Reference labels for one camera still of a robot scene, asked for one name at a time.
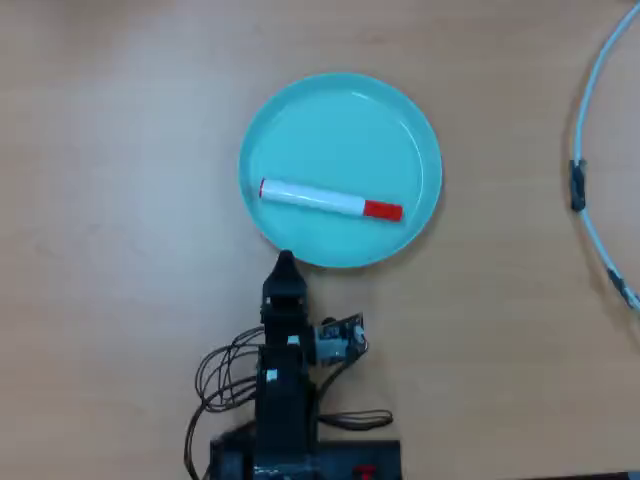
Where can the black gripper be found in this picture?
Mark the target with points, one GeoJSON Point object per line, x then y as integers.
{"type": "Point", "coordinates": [286, 320]}

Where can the white marker pen red cap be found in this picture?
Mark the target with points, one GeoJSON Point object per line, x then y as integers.
{"type": "Point", "coordinates": [320, 198]}

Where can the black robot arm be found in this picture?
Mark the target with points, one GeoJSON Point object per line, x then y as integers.
{"type": "Point", "coordinates": [285, 400]}

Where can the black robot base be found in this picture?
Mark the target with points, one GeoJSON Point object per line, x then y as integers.
{"type": "Point", "coordinates": [360, 457]}

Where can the teal round shallow bowl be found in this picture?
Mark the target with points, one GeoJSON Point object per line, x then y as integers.
{"type": "Point", "coordinates": [345, 150]}

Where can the long black tape wrap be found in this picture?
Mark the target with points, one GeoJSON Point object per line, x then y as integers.
{"type": "Point", "coordinates": [578, 185]}

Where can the short black tape wrap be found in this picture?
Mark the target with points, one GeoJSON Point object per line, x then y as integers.
{"type": "Point", "coordinates": [619, 286]}

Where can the small camera circuit board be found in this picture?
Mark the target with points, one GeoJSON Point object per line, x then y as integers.
{"type": "Point", "coordinates": [340, 340]}

